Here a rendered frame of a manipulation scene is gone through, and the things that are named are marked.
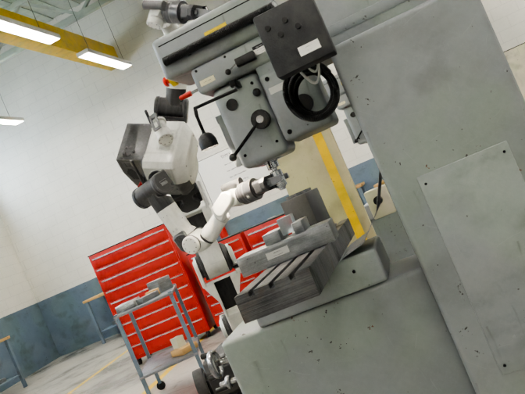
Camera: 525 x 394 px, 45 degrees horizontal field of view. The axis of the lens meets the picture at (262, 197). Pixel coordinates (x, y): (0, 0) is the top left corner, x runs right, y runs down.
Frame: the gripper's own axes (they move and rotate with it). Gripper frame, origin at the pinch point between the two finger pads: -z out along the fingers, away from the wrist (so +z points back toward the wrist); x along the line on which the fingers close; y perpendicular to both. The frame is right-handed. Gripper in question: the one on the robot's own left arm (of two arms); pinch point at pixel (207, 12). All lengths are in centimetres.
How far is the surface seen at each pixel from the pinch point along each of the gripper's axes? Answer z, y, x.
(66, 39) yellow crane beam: 640, -21, -573
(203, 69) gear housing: -7.9, -20.7, 13.5
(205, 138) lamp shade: -8.6, -46.2, 11.4
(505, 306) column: -121, -88, 6
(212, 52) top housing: -10.9, -14.3, 12.8
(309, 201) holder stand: -37, -73, -26
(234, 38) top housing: -18.6, -9.0, 10.1
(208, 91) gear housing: -10.0, -28.1, 13.2
